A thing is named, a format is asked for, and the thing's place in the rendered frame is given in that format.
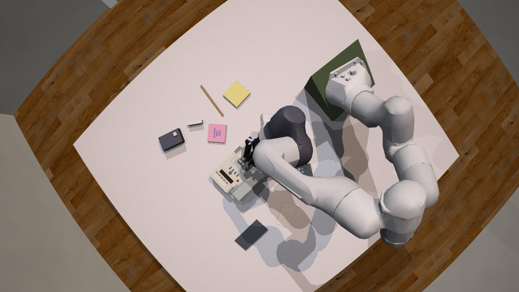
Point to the yellow sticky note pad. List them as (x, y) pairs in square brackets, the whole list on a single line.
[(236, 94)]

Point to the dark grey keypad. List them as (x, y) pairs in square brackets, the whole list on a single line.
[(305, 170)]

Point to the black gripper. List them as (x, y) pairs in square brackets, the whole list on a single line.
[(249, 159)]

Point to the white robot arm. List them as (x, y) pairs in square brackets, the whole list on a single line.
[(398, 212)]

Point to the pink sticky note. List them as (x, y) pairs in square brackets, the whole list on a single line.
[(216, 133)]

